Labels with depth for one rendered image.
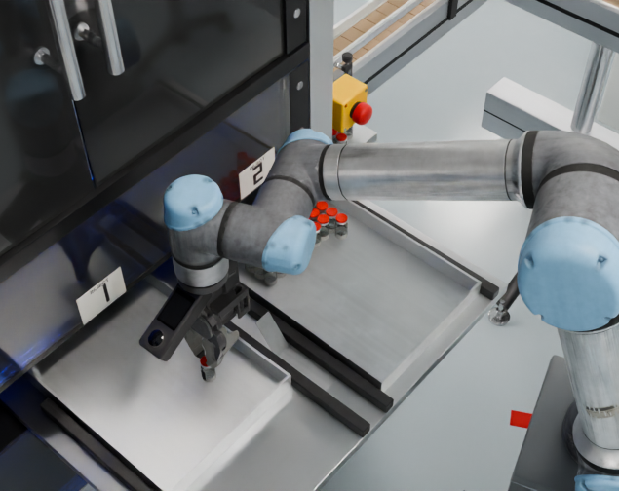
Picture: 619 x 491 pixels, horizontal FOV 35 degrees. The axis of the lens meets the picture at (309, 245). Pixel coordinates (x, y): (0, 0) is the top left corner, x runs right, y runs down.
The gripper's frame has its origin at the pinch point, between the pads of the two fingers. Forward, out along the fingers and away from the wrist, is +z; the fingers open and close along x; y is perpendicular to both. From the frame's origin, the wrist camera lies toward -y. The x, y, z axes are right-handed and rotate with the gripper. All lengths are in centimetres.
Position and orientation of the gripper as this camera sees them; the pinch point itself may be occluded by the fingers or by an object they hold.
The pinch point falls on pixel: (204, 359)
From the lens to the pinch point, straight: 152.0
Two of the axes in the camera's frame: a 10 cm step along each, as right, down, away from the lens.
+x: -7.5, -5.0, 4.4
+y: 6.6, -5.7, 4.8
